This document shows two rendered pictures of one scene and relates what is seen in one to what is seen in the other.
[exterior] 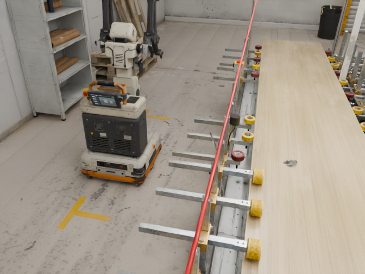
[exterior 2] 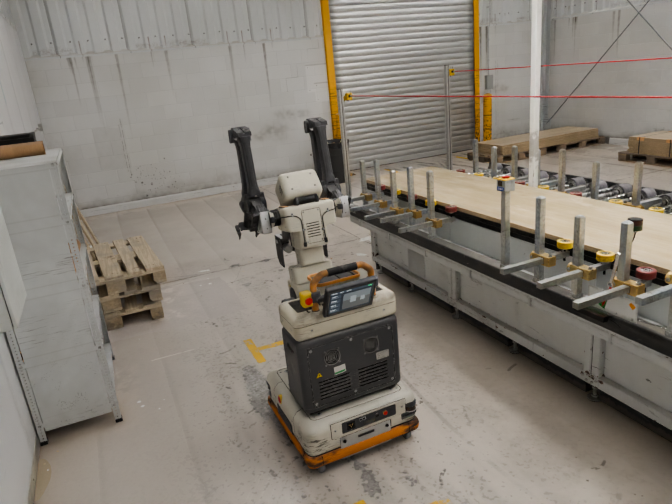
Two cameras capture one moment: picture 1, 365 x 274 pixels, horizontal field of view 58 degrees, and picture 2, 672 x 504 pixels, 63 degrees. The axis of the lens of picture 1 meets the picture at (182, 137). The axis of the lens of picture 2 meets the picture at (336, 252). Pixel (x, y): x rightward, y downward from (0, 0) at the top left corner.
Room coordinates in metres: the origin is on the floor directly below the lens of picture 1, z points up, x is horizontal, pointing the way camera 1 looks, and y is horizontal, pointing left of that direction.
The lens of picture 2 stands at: (0.67, 2.02, 1.86)
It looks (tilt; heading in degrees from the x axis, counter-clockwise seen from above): 18 degrees down; 325
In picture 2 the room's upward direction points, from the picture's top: 6 degrees counter-clockwise
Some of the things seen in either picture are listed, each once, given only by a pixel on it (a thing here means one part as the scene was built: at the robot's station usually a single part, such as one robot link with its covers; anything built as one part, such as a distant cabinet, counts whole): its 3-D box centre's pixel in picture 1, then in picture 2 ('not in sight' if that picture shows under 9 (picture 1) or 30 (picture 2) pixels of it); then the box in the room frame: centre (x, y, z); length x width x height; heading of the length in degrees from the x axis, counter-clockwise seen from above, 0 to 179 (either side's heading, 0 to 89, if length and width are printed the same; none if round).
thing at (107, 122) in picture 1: (116, 119); (338, 335); (2.72, 0.62, 0.59); 0.55 x 0.34 x 0.83; 78
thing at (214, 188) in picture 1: (212, 201); not in sight; (1.26, -0.16, 0.90); 0.04 x 0.04 x 0.48; 77
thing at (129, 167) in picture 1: (112, 164); (368, 417); (2.49, 0.65, 0.23); 0.41 x 0.02 x 0.08; 78
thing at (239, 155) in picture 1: (237, 160); (645, 280); (1.69, -0.34, 0.85); 0.08 x 0.08 x 0.11
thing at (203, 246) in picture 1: (203, 235); not in sight; (1.00, -0.10, 0.95); 0.14 x 0.06 x 0.05; 167
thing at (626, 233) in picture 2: (224, 149); (623, 273); (1.75, -0.26, 0.90); 0.04 x 0.04 x 0.48; 77
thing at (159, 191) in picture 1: (205, 198); not in sight; (1.23, -0.12, 0.95); 0.50 x 0.04 x 0.04; 77
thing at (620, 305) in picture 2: not in sight; (611, 303); (1.79, -0.25, 0.75); 0.26 x 0.01 x 0.10; 167
